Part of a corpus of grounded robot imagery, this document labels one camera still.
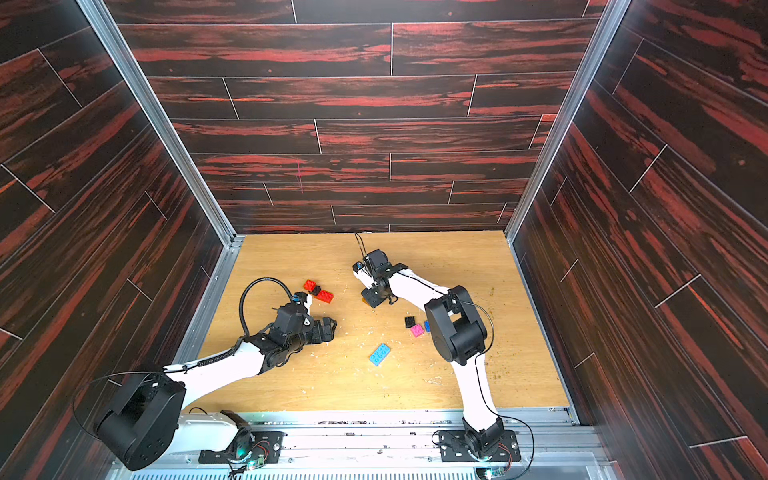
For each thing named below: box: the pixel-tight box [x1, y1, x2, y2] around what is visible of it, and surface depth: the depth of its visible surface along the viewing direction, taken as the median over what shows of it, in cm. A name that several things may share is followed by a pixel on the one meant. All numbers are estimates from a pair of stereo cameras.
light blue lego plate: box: [369, 343, 391, 367], surface depth 90 cm
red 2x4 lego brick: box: [314, 290, 334, 303], surface depth 103 cm
